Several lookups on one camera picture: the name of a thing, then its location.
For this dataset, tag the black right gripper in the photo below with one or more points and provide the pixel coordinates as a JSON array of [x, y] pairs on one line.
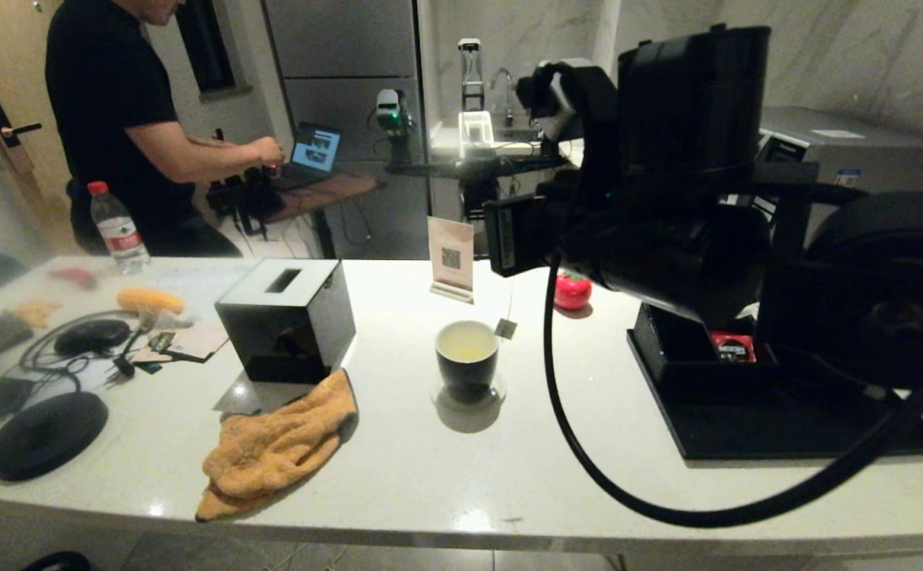
[[525, 234]]

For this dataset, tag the white tea bag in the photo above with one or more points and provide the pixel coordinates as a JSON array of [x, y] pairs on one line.
[[506, 328]]

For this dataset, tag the water bottle red cap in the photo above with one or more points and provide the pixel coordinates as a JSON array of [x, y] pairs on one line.
[[119, 234]]

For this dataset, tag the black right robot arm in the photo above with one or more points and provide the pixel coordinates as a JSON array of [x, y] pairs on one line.
[[691, 159]]

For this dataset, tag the background robot arm green light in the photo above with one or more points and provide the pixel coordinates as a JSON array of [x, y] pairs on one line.
[[388, 109]]

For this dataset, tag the brown tea packet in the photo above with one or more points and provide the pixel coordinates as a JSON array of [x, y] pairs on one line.
[[194, 342]]

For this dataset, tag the black background robot stand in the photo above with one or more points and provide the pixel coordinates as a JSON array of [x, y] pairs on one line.
[[477, 198]]

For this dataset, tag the red tomato toy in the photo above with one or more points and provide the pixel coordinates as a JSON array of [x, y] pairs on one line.
[[568, 295]]

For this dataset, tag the QR code sign stand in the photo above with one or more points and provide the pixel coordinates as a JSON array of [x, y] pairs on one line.
[[450, 254]]

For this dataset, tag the white basket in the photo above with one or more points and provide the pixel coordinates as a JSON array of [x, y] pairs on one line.
[[461, 133]]

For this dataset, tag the metal faucet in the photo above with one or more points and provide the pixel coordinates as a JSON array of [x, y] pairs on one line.
[[503, 95]]

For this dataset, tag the black mug white inside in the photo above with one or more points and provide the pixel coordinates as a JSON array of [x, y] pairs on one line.
[[465, 377]]

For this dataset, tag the wooden side table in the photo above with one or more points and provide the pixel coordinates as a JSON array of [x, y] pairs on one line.
[[335, 189]]

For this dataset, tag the black organizer box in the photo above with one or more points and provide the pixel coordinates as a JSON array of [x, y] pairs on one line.
[[679, 373]]

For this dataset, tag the laptop with blue screen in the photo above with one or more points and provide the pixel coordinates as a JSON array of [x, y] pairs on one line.
[[315, 151]]

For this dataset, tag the red coffee sachet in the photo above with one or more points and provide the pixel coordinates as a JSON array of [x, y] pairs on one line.
[[733, 349]]

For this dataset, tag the grey refrigerator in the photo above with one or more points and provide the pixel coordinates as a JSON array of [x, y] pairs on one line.
[[350, 47]]

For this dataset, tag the black tissue box white lid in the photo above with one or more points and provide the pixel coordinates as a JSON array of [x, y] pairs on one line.
[[285, 333]]

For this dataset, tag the black serving tray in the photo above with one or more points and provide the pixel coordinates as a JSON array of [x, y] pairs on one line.
[[747, 432]]

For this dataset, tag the orange microfiber cloth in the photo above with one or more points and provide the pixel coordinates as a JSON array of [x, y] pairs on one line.
[[271, 452]]

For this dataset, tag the silver microwave oven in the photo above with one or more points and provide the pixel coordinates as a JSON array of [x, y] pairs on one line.
[[866, 151]]

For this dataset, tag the clear plastic wrapper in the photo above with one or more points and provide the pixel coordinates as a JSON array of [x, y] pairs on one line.
[[166, 321]]

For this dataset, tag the dark window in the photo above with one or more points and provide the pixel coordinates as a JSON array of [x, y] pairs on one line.
[[204, 44]]

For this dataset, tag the yellow corn toy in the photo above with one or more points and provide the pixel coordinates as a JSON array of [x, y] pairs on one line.
[[148, 301]]

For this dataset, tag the black power plug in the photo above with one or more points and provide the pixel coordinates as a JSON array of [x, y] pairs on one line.
[[121, 366]]

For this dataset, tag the person in black shirt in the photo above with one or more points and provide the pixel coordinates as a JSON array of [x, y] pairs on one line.
[[105, 119]]

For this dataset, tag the black computer mouse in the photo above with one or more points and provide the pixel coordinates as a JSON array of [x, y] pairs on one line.
[[90, 337]]

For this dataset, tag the red chili toy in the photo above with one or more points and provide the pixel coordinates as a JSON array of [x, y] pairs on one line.
[[73, 277]]

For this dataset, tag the orange toy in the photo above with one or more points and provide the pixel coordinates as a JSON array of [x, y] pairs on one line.
[[37, 315]]

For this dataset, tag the black round kettle base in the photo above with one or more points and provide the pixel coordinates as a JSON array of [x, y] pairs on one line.
[[44, 436]]

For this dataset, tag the black round base part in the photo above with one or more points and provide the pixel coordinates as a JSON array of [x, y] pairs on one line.
[[57, 563]]

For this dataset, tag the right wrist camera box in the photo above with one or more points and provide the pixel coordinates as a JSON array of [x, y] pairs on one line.
[[564, 103]]

